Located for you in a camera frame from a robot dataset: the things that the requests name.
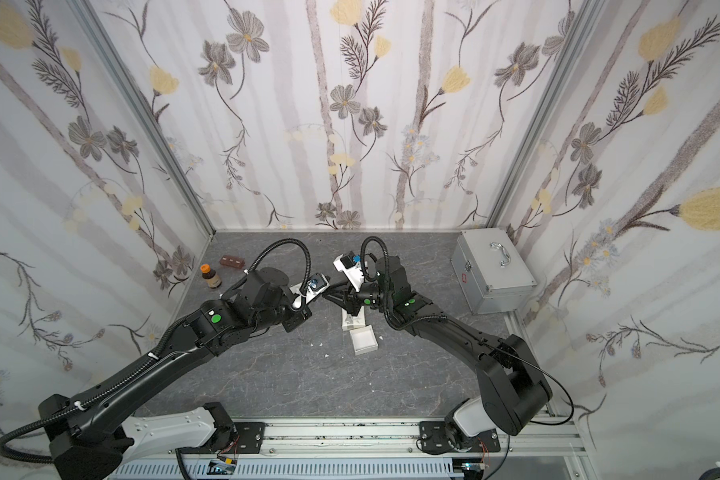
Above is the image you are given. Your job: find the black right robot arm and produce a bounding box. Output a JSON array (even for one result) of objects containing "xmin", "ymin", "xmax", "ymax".
[{"xmin": 321, "ymin": 236, "xmax": 558, "ymax": 438}]

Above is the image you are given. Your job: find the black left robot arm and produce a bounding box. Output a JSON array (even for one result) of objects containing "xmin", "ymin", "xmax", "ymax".
[{"xmin": 0, "ymin": 238, "xmax": 312, "ymax": 479}]

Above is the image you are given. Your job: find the left white bow gift box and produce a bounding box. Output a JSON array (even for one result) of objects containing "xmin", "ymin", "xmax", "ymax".
[{"xmin": 341, "ymin": 308, "xmax": 366, "ymax": 331}]

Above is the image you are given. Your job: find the small brown block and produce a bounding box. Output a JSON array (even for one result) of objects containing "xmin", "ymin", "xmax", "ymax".
[{"xmin": 219, "ymin": 255, "xmax": 245, "ymax": 270}]

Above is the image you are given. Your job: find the brown bottle orange cap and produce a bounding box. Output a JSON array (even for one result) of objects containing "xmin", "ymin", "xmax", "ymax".
[{"xmin": 200, "ymin": 264, "xmax": 222, "ymax": 289}]

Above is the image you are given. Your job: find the silver aluminium first aid case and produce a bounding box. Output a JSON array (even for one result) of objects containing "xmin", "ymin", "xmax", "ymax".
[{"xmin": 450, "ymin": 228, "xmax": 537, "ymax": 314}]

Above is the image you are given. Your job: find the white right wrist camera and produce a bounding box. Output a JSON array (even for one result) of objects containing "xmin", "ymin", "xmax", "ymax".
[{"xmin": 333, "ymin": 251, "xmax": 365, "ymax": 292}]

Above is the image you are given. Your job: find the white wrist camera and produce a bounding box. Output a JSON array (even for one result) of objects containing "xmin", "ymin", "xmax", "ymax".
[
  {"xmin": 333, "ymin": 251, "xmax": 365, "ymax": 292},
  {"xmin": 302, "ymin": 273, "xmax": 330, "ymax": 306}
]

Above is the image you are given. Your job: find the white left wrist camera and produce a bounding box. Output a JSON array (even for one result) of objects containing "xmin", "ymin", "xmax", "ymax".
[{"xmin": 302, "ymin": 273, "xmax": 330, "ymax": 306}]

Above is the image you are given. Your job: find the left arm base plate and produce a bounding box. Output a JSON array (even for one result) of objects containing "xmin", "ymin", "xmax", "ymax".
[{"xmin": 179, "ymin": 422, "xmax": 266, "ymax": 455}]

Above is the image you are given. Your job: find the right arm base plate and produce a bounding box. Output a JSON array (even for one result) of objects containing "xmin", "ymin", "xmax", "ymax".
[{"xmin": 417, "ymin": 420, "xmax": 501, "ymax": 455}]

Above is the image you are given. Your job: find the white slotted cable duct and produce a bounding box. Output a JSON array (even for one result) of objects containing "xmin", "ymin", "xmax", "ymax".
[{"xmin": 106, "ymin": 458, "xmax": 464, "ymax": 480}]

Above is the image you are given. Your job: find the aluminium mounting rail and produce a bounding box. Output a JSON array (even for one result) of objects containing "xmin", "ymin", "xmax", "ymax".
[{"xmin": 92, "ymin": 416, "xmax": 589, "ymax": 463}]

